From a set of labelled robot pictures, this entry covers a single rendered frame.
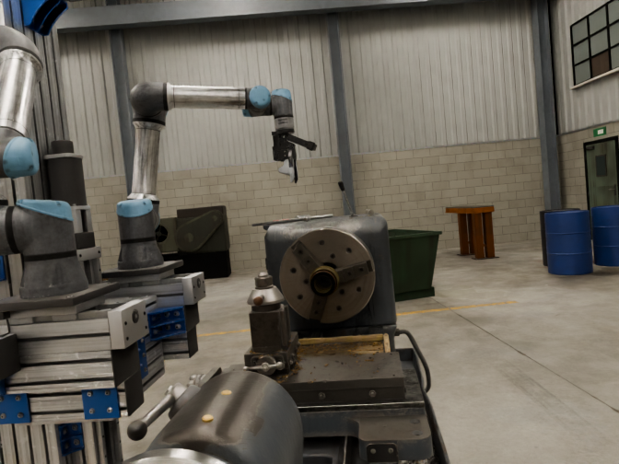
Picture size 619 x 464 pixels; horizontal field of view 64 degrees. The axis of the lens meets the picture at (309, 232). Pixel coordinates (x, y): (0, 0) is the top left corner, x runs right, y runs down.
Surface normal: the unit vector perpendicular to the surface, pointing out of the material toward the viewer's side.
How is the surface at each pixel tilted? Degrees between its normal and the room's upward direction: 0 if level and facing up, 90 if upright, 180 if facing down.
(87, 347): 90
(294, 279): 90
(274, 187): 90
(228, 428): 24
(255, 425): 38
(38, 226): 90
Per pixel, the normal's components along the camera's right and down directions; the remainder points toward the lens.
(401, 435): -0.10, -0.99
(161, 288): -0.09, 0.06
